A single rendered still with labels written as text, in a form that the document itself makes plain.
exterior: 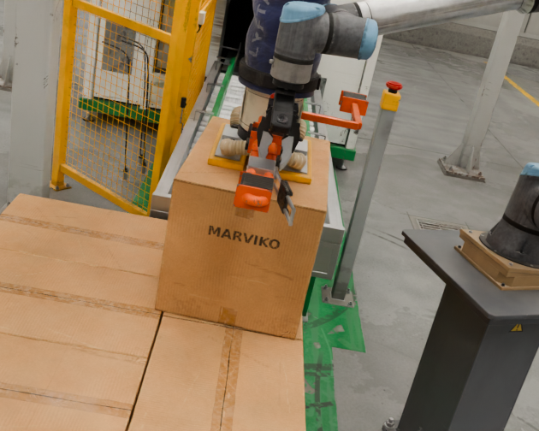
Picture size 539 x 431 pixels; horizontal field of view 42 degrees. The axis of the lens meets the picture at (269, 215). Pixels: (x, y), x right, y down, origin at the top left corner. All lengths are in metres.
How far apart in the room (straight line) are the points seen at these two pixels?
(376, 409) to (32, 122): 1.91
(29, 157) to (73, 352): 1.71
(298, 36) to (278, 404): 0.86
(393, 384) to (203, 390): 1.30
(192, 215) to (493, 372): 1.08
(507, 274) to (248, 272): 0.74
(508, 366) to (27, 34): 2.29
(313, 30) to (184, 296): 0.82
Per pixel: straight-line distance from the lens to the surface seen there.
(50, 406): 1.68
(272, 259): 1.88
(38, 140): 3.37
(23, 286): 2.08
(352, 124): 2.11
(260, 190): 1.45
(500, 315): 2.01
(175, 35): 3.16
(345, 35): 1.59
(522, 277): 2.17
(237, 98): 4.14
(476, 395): 2.38
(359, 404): 2.76
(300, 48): 1.57
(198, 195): 1.83
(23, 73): 3.30
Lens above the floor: 1.64
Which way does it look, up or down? 24 degrees down
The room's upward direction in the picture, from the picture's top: 12 degrees clockwise
